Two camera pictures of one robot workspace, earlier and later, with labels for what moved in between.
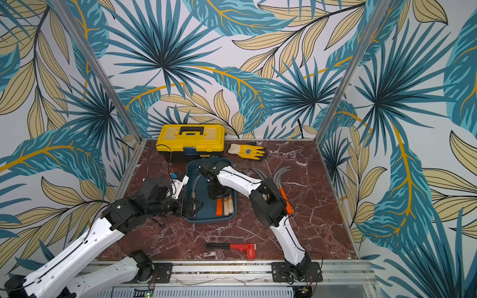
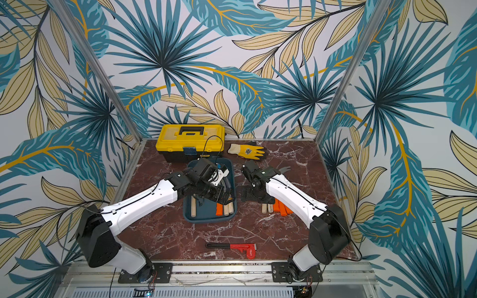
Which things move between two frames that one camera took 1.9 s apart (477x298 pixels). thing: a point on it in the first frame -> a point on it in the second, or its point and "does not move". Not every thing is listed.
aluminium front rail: x=194 y=273 does not move
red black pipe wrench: x=251 y=248 does not move
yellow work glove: x=246 y=151 does not move
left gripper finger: x=192 y=203 -> x=228 y=195
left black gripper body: x=169 y=206 -> x=208 y=190
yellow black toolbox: x=177 y=143 does not move
